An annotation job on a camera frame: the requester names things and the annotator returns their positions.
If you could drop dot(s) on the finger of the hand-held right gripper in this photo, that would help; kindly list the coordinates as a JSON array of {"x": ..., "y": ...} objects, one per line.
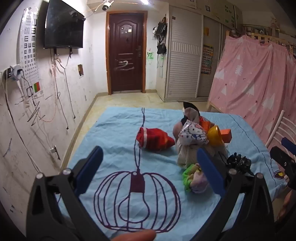
[
  {"x": 288, "y": 142},
  {"x": 282, "y": 160}
]

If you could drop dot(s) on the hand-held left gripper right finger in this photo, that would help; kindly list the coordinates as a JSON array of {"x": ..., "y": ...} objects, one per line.
[{"x": 209, "y": 171}]

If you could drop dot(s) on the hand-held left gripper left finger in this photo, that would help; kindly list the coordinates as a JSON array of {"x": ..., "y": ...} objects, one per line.
[{"x": 89, "y": 171}]

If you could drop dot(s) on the yellow plastic bin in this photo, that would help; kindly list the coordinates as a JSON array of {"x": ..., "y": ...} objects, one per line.
[{"x": 215, "y": 136}]

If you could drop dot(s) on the person's left hand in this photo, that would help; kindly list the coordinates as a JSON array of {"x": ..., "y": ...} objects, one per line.
[{"x": 134, "y": 235}]

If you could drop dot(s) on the green and pink cloth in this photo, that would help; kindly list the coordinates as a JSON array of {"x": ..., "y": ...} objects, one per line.
[{"x": 194, "y": 179}]

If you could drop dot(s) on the white metal chair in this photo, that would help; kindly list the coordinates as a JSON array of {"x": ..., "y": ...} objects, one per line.
[{"x": 275, "y": 129}]

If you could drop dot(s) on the beige cloth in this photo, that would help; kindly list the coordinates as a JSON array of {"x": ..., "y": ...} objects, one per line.
[{"x": 185, "y": 154}]

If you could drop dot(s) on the black lace garment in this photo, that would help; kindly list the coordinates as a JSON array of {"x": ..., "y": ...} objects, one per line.
[{"x": 239, "y": 162}]

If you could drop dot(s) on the orange cardboard box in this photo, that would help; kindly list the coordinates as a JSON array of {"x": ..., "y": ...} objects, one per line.
[{"x": 226, "y": 135}]

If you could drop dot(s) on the cartoon print plastic bag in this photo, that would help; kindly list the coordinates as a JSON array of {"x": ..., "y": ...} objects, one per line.
[{"x": 193, "y": 134}]

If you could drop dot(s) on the orange wrapper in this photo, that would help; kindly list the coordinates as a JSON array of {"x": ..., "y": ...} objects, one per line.
[{"x": 204, "y": 124}]

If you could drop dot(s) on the light blue printed sheet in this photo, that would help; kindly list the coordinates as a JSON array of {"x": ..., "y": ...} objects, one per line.
[{"x": 120, "y": 129}]

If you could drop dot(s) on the red striped cloth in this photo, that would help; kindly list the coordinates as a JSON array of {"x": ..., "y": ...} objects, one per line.
[{"x": 153, "y": 139}]

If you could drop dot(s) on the pink tree print curtain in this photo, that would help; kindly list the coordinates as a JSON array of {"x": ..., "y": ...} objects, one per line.
[{"x": 249, "y": 88}]

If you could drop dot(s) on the dark cloth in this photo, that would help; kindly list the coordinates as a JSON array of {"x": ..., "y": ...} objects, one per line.
[{"x": 190, "y": 107}]

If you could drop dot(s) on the white slatted wardrobe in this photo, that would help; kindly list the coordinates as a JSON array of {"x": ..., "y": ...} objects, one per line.
[{"x": 185, "y": 58}]

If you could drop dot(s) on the dark red door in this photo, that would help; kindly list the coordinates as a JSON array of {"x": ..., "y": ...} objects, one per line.
[{"x": 126, "y": 53}]

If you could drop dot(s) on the small black hanging bag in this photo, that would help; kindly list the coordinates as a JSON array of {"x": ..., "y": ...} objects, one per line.
[{"x": 161, "y": 48}]

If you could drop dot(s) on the eye chart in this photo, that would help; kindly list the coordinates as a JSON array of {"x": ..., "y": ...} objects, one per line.
[{"x": 31, "y": 46}]

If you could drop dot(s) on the cardboard boxes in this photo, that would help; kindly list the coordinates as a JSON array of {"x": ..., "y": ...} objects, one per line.
[{"x": 229, "y": 11}]

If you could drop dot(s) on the wall socket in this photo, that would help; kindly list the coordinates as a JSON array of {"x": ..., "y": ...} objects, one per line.
[{"x": 55, "y": 151}]

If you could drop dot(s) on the colourful wall poster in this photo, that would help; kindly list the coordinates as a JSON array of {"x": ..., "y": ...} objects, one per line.
[{"x": 207, "y": 59}]

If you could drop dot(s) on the black wall television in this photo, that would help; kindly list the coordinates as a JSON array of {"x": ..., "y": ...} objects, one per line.
[{"x": 63, "y": 27}]

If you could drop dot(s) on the white security camera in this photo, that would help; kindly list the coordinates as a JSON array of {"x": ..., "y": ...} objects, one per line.
[{"x": 106, "y": 5}]

